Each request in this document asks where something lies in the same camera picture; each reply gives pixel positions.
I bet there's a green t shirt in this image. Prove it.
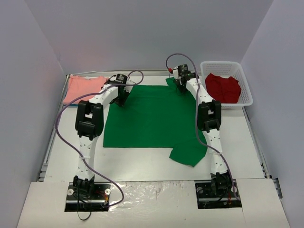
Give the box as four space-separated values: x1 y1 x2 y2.
103 79 207 167

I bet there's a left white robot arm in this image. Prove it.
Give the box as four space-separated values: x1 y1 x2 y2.
73 74 135 199

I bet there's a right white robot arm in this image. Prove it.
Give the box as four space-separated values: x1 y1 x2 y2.
172 64 232 196

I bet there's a red t shirt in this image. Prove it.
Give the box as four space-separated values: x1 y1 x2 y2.
205 74 241 104

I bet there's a pink folded t shirt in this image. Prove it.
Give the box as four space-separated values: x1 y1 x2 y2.
63 75 109 105

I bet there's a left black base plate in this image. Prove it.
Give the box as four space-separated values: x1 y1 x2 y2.
65 183 111 212

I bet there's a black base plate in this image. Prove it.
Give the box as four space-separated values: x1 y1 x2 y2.
65 183 111 212
195 180 242 209

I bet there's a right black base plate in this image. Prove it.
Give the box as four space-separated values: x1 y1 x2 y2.
195 180 242 209

